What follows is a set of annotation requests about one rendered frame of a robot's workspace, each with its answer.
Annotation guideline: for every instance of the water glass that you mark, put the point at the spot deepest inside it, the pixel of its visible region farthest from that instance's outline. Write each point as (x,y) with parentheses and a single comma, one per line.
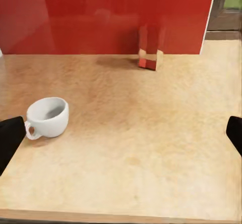
(151,45)

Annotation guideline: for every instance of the fixed window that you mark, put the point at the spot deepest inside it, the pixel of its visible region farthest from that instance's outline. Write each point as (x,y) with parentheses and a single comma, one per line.
(225,21)

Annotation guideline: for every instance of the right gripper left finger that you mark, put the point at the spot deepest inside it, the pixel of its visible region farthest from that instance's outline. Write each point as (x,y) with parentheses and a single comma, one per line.
(12,133)

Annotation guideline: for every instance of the countertop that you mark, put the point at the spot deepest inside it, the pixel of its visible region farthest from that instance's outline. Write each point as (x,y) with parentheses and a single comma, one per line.
(140,146)

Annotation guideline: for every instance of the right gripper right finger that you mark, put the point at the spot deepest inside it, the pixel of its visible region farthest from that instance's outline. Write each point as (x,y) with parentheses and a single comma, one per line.
(234,132)

